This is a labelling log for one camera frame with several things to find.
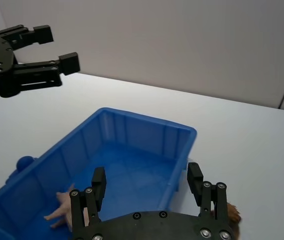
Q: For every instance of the blue plastic bin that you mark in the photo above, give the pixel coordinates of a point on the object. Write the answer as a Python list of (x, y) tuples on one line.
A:
[(131, 160)]

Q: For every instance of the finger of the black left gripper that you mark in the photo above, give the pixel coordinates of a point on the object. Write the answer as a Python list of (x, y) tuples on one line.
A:
[(38, 35), (44, 71)]

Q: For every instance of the pink soft toy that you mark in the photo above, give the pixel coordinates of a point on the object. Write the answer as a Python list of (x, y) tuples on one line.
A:
[(62, 210)]

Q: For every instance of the brown furry toy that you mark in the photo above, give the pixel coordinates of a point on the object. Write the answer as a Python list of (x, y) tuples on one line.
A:
[(232, 212)]

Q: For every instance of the blue rounded plastic toy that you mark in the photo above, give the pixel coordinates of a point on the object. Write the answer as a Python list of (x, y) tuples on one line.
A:
[(25, 163)]

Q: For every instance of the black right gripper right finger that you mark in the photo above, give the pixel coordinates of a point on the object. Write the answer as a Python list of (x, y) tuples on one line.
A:
[(196, 185)]

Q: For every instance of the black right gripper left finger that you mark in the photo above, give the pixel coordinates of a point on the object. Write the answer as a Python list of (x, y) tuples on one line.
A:
[(95, 185)]

